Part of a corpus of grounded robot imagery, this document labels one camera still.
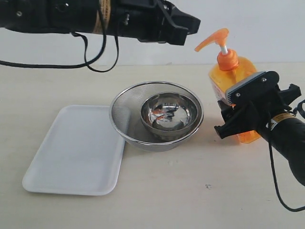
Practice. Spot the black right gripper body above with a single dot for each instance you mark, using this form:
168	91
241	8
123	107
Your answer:
274	107

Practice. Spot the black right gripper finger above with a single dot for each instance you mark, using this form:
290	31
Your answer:
238	119

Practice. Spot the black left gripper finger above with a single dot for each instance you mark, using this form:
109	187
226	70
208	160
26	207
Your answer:
175	35
183	19

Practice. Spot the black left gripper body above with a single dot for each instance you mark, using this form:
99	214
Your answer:
144	20

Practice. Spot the orange pump soap bottle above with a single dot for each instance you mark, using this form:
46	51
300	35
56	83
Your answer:
230	68

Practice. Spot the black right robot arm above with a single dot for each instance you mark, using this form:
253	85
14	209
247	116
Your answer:
289	140

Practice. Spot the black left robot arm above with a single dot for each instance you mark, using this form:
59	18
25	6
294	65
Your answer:
57	16

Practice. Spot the small stainless steel bowl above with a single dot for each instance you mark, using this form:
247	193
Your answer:
169	115

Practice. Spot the steel mesh strainer basket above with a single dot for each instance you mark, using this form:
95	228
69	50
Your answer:
125	115

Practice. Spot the white rectangular plastic tray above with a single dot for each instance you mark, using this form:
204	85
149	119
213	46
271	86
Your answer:
81	154

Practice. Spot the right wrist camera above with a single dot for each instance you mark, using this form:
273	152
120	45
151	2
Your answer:
251	87

